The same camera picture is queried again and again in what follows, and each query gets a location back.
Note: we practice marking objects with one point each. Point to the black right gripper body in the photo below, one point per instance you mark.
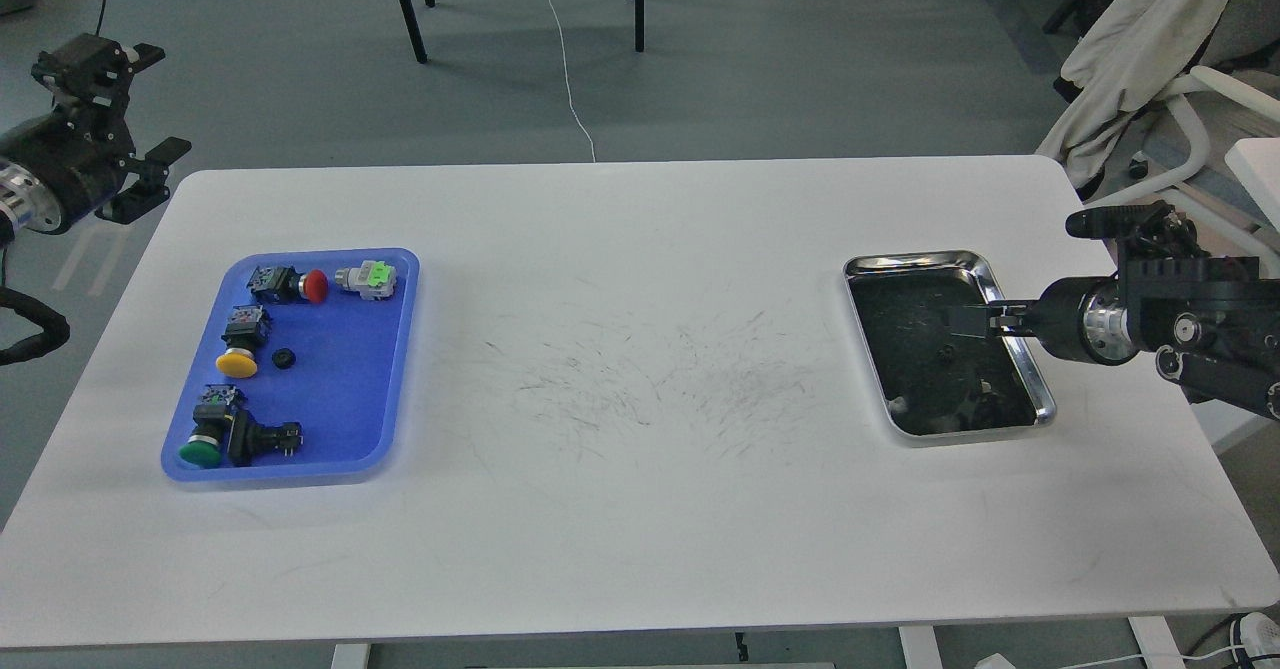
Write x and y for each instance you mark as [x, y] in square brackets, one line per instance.
[1078, 319]

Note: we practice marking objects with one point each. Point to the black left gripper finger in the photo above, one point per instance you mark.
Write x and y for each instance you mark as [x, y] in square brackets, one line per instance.
[149, 191]
[90, 80]

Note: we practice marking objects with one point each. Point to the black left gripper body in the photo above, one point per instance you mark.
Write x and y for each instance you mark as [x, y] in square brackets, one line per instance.
[55, 173]

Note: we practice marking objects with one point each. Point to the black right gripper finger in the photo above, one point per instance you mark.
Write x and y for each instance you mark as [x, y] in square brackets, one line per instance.
[988, 321]
[1011, 306]

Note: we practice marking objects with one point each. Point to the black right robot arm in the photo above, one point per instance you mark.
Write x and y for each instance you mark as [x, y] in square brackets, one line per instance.
[1211, 323]

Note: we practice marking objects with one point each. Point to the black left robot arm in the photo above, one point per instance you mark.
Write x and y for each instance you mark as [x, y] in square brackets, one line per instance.
[19, 298]

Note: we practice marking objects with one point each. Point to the silver metal tray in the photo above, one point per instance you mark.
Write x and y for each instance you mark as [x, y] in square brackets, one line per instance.
[938, 387]

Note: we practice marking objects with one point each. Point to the white chair with cloth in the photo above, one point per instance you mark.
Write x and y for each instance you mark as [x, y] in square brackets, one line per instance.
[1139, 52]

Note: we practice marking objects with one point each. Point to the blue plastic tray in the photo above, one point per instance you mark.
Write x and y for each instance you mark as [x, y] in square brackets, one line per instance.
[345, 388]

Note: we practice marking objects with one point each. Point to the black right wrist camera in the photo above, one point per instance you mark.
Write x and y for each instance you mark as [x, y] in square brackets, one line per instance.
[1150, 231]

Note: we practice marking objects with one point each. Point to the red push button switch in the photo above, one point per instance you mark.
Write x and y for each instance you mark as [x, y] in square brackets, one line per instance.
[283, 284]

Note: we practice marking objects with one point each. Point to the yellow push button switch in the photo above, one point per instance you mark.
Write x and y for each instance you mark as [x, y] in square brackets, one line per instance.
[247, 330]

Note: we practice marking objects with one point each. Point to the green push button switch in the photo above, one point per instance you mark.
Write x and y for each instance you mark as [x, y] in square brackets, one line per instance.
[215, 410]

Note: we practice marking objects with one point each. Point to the green grey switch part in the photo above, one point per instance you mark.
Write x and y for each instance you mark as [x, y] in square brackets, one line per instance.
[371, 280]

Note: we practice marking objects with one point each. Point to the black switch contact block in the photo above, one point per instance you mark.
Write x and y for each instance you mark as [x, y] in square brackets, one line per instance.
[249, 438]

